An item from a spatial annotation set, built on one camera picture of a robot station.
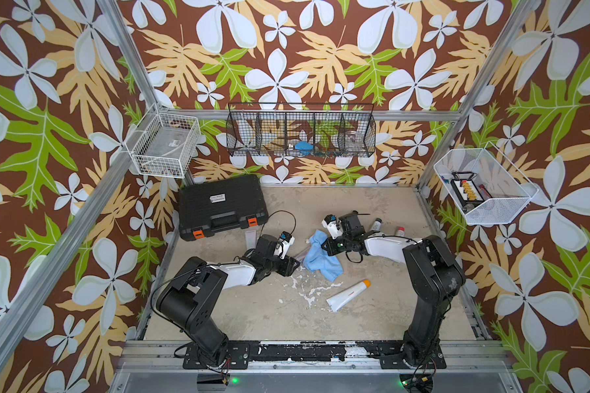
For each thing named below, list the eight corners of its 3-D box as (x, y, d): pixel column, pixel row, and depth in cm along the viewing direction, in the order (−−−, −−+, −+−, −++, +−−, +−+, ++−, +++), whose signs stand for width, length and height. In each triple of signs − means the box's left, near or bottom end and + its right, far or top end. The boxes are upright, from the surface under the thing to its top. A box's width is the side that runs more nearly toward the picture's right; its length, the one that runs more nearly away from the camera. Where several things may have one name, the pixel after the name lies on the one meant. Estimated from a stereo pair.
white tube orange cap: (332, 312, 85) (333, 311, 83) (325, 302, 87) (326, 300, 85) (372, 288, 90) (373, 286, 88) (364, 279, 92) (366, 276, 91)
